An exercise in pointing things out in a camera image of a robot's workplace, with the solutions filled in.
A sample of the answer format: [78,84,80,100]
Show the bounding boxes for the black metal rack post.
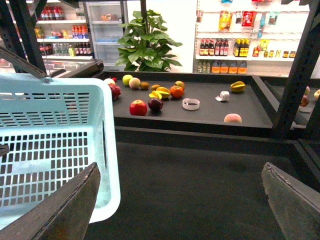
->
[0,0,47,72]
[272,0,320,139]

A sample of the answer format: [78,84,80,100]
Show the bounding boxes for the green red mango fruit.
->
[174,80,185,89]

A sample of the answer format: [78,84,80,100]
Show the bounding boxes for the dark purple plum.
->
[148,97,164,112]

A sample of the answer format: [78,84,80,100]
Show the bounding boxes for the fruits on neighbouring tray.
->
[299,86,320,107]

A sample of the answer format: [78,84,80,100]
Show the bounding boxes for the brown kiwi left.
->
[140,82,150,90]

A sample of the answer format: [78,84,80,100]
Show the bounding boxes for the brown kiwi right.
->
[151,84,161,91]

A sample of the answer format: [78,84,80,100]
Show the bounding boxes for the pink dragon fruit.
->
[108,83,121,101]

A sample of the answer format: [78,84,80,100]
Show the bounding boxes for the left drinks shelf unit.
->
[25,0,93,60]

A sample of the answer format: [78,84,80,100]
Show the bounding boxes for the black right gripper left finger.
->
[0,162,101,240]

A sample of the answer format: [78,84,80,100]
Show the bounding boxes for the black fruit display tray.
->
[98,71,276,137]

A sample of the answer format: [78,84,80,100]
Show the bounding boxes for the chest freezer glass lid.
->
[0,56,105,78]

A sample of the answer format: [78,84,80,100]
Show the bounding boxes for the pale peach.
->
[224,113,242,124]

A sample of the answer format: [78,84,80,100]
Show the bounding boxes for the black metal rack post left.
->
[0,0,47,72]

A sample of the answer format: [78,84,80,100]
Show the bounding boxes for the glass door fridge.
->
[84,0,128,71]

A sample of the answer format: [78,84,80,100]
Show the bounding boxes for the brown kiwi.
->
[140,82,150,90]
[151,84,161,91]

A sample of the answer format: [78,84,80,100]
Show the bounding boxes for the orange persimmon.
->
[169,85,184,99]

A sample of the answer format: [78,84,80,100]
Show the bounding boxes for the yellow starfruit far right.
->
[230,81,246,93]

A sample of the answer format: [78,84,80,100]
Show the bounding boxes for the red apple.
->
[129,99,148,116]

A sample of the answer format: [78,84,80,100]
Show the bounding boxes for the white pink round fruit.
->
[104,78,116,85]

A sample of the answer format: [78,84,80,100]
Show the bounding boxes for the green apple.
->
[122,74,133,86]

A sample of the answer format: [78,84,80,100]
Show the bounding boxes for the black metal rack post right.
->
[272,0,320,139]

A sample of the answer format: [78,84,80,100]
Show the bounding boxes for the green potted plant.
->
[115,9,182,72]

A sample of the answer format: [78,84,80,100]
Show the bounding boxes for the clear tape ring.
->
[182,98,201,111]

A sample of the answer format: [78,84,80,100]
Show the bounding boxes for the light blue plastic basket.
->
[0,72,121,228]

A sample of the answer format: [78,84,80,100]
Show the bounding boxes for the tan round melon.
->
[129,77,141,89]

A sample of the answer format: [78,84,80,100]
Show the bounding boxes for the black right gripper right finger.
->
[261,162,320,240]

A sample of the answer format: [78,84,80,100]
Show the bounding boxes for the grey basket handle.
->
[0,46,53,83]

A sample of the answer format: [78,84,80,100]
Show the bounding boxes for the right sauce shelf unit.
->
[192,0,310,77]

